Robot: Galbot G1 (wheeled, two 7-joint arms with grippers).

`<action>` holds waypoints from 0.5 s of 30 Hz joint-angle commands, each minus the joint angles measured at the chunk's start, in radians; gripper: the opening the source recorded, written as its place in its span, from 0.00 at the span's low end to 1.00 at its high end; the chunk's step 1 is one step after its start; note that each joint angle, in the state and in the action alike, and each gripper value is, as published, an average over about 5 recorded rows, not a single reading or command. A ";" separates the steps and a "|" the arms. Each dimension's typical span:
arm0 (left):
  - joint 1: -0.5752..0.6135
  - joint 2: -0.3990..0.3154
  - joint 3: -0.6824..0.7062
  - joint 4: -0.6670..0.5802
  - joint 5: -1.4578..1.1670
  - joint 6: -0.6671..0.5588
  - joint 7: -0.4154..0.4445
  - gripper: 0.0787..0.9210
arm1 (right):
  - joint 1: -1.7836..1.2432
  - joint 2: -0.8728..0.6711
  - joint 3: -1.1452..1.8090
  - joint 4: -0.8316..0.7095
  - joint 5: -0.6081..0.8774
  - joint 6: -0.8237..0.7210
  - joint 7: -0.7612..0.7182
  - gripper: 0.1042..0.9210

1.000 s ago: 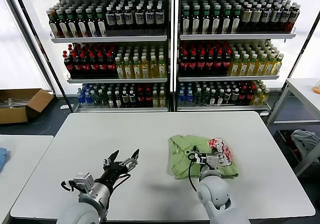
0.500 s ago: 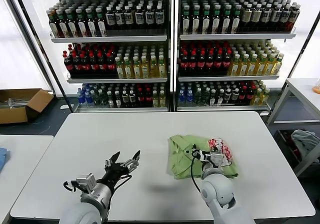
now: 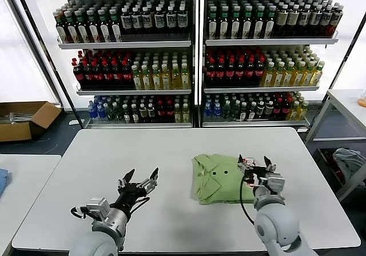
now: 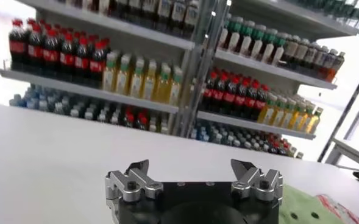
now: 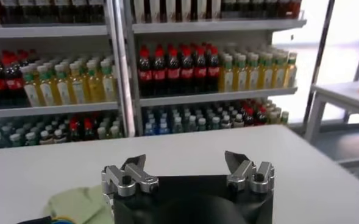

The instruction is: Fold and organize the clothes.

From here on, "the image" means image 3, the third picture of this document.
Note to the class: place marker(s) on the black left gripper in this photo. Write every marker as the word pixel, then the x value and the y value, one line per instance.
pixel 130 196

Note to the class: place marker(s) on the black storage crate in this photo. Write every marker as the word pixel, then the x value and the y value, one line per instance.
pixel 321 159

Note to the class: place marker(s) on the grey metal frame table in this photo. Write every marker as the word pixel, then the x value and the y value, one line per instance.
pixel 343 97

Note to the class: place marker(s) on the small dark bottle white cap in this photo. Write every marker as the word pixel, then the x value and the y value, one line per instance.
pixel 268 109
pixel 260 110
pixel 243 113
pixel 126 115
pixel 151 114
pixel 134 116
pixel 143 114
pixel 251 112

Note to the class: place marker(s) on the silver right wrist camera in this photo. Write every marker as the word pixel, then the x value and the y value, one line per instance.
pixel 275 183

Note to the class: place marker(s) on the grey metal parts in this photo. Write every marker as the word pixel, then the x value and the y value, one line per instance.
pixel 20 117

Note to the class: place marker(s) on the blue folded cloth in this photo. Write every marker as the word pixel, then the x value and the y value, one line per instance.
pixel 3 181

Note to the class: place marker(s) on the small yellow tea bottle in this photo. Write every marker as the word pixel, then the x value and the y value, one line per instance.
pixel 302 111
pixel 293 111
pixel 185 115
pixel 177 115

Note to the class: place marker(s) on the grey metal shelf unit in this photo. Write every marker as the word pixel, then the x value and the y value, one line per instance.
pixel 125 44
pixel 271 42

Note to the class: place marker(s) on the brown cardboard box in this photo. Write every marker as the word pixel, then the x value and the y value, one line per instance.
pixel 14 131

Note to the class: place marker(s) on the small cola bottle red cap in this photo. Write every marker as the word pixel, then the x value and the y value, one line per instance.
pixel 161 113
pixel 284 108
pixel 170 113
pixel 276 109

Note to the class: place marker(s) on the green polo shirt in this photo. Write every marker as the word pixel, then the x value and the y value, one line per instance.
pixel 223 187

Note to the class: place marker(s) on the small blue drink bottle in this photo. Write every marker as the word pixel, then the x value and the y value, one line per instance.
pixel 100 113
pixel 216 110
pixel 207 110
pixel 91 113

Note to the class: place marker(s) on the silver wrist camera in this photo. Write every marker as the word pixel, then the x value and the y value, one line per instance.
pixel 275 183
pixel 97 207

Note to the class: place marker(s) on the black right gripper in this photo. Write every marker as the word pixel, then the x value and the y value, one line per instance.
pixel 257 176

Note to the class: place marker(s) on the pale grey clothes pile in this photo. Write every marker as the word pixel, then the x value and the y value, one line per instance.
pixel 347 159

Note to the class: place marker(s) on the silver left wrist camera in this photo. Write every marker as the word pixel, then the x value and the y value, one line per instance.
pixel 97 207

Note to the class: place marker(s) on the small clear green bottle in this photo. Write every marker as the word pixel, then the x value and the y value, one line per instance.
pixel 235 111
pixel 226 111

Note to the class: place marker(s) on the dark tea bottle green cap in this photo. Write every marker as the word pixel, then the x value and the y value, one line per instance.
pixel 71 31
pixel 93 31
pixel 82 31
pixel 269 27
pixel 115 31
pixel 258 27
pixel 246 27
pixel 224 27
pixel 104 31
pixel 235 27
pixel 212 27

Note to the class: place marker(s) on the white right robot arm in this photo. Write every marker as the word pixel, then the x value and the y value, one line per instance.
pixel 274 224

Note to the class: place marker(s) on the dark tea bottle orange label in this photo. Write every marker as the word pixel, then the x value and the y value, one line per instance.
pixel 60 31

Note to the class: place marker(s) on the yellow tea bottle white cap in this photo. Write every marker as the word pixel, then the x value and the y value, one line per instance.
pixel 307 78
pixel 146 81
pixel 175 80
pixel 297 78
pixel 316 77
pixel 185 80
pixel 155 81
pixel 267 79
pixel 287 79
pixel 277 79
pixel 165 81
pixel 137 81

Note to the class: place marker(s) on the red garment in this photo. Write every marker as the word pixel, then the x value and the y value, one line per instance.
pixel 339 174

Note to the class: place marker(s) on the dark bottle white label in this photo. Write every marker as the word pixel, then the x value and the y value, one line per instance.
pixel 303 19
pixel 146 19
pixel 335 19
pixel 136 20
pixel 314 19
pixel 182 19
pixel 171 19
pixel 125 20
pixel 324 19
pixel 159 19

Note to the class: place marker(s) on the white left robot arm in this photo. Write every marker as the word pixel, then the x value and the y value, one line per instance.
pixel 114 219

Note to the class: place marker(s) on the dark bottle beige label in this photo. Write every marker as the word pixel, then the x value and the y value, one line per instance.
pixel 281 19
pixel 292 19

